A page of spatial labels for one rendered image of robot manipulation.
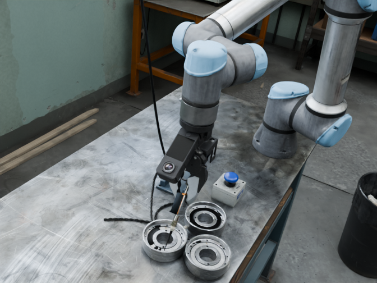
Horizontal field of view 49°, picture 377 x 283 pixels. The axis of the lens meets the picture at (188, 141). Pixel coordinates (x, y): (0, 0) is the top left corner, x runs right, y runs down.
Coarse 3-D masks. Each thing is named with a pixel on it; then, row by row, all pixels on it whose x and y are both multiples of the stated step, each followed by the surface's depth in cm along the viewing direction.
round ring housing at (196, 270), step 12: (192, 240) 96; (204, 240) 97; (216, 240) 97; (204, 252) 96; (216, 252) 94; (228, 252) 94; (192, 264) 90; (204, 264) 91; (228, 264) 91; (204, 276) 90; (216, 276) 90
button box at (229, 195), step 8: (216, 184) 113; (224, 184) 113; (232, 184) 113; (240, 184) 114; (216, 192) 113; (224, 192) 111; (232, 192) 111; (240, 192) 113; (224, 200) 113; (232, 200) 111
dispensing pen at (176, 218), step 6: (186, 186) 93; (186, 192) 92; (180, 198) 91; (174, 204) 91; (180, 204) 91; (174, 210) 91; (174, 216) 93; (174, 222) 92; (174, 228) 93; (168, 240) 93
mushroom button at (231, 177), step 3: (225, 174) 113; (228, 174) 112; (231, 174) 112; (234, 174) 113; (225, 177) 112; (228, 177) 111; (231, 177) 111; (234, 177) 111; (237, 177) 112; (228, 180) 111; (231, 180) 111; (234, 180) 111; (237, 180) 112; (231, 183) 113
